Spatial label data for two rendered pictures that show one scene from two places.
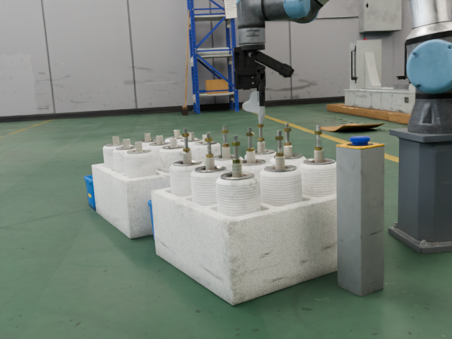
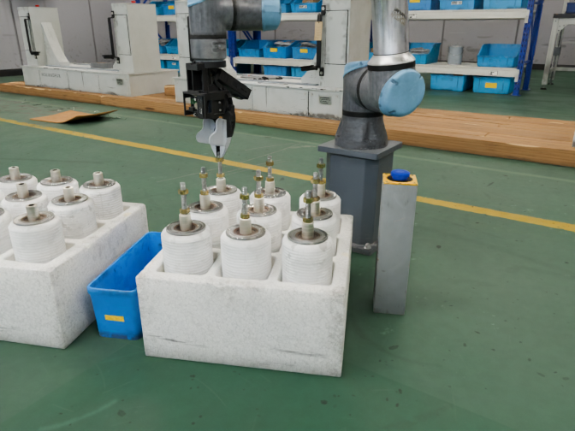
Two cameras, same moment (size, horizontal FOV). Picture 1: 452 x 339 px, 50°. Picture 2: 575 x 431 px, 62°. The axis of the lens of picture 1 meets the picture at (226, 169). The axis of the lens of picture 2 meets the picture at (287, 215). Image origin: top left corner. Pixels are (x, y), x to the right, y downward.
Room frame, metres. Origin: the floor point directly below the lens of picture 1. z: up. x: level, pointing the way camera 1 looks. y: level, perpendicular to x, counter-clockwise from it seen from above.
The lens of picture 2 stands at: (0.54, 0.62, 0.61)
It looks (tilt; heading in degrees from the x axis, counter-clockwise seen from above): 21 degrees down; 311
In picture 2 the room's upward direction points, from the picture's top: straight up
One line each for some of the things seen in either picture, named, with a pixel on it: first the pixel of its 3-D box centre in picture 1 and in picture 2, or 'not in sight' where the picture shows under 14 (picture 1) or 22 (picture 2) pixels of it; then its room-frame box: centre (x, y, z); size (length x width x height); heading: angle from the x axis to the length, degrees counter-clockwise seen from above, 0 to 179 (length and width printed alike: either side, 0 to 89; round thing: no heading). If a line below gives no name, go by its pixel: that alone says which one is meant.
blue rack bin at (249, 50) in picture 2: not in sight; (258, 48); (5.36, -4.41, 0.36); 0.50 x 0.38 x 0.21; 97
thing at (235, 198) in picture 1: (239, 216); (306, 280); (1.04, -0.02, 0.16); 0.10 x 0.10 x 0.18
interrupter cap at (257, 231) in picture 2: (210, 169); (246, 232); (1.15, 0.04, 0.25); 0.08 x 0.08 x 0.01
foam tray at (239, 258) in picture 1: (253, 224); (260, 277); (1.21, -0.06, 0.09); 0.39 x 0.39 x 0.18; 31
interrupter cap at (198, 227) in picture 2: (187, 163); (186, 227); (1.25, 0.10, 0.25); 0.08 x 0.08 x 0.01
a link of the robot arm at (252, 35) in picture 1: (251, 38); (210, 50); (1.37, -0.09, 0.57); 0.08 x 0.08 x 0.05
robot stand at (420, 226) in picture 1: (436, 185); (358, 192); (1.27, -0.56, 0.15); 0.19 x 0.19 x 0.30; 7
